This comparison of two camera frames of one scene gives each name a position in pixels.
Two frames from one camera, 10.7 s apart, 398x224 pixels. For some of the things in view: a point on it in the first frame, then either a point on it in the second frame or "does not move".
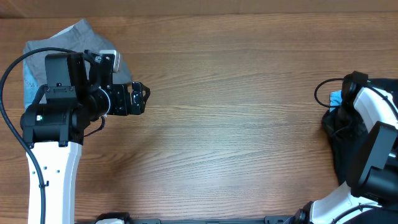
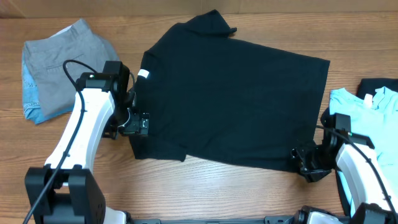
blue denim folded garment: (31, 86) does not move
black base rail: (270, 219) does not move
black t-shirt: (344, 131) to (213, 96)
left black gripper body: (118, 104) to (135, 124)
